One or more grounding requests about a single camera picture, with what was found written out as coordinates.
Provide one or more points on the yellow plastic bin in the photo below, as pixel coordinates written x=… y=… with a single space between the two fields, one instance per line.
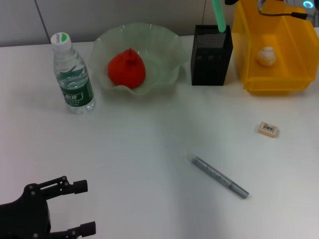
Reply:
x=286 y=79

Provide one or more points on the black mesh pen holder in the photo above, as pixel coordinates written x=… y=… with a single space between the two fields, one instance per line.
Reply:
x=211 y=69

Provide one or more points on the green pen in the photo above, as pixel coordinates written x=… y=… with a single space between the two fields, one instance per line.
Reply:
x=219 y=15

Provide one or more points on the clear green-label water bottle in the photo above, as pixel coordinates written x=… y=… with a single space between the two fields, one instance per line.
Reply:
x=74 y=82

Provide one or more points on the beige eraser with barcode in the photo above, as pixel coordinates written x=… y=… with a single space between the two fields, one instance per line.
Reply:
x=268 y=128

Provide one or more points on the green glass fruit bowl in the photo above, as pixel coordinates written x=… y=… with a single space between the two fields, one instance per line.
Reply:
x=154 y=39

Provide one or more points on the red-orange soft orange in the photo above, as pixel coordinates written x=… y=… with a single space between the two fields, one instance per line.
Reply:
x=127 y=69

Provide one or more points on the grey glitter pen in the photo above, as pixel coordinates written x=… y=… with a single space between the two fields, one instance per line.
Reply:
x=216 y=175

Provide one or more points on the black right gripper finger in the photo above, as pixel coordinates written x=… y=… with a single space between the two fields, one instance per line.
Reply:
x=229 y=2

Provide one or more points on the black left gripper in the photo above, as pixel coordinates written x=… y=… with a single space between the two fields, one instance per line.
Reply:
x=25 y=216

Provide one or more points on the white paper ball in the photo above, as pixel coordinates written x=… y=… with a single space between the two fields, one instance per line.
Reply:
x=266 y=56

